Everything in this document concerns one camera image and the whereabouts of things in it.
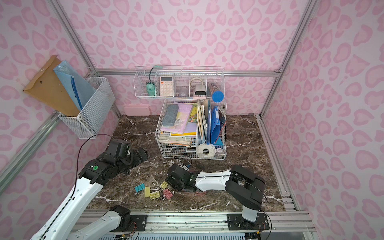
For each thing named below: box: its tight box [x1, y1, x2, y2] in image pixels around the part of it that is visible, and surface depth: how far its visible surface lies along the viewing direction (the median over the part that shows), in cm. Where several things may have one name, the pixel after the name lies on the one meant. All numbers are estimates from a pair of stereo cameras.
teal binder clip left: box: [134, 183, 146, 193], surface depth 85 cm
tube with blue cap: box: [207, 81, 225, 103], surface depth 87 cm
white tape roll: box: [196, 143, 216, 159], surface depth 95 cm
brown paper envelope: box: [22, 55, 81, 117], surface depth 69 cm
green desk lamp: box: [145, 65, 163, 97], surface depth 93 cm
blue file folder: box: [210, 106, 226, 146], surface depth 92 cm
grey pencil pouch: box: [162, 104, 179, 127], surface depth 88 cm
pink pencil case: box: [123, 105, 151, 116], surface depth 120 cm
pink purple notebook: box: [160, 102, 193, 134], surface depth 89 cm
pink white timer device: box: [190, 77, 207, 99], surface depth 90 cm
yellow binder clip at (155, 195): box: [150, 190, 161, 200], surface depth 83 cm
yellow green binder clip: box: [160, 181, 169, 189], surface depth 86 cm
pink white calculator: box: [159, 76, 174, 97], surface depth 97 cm
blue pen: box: [70, 76, 83, 110], surface depth 68 cm
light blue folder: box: [53, 60, 97, 111], surface depth 73 cm
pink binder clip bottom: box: [163, 188, 173, 200], surface depth 83 cm
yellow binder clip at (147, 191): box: [144, 186, 151, 198], surface depth 84 cm
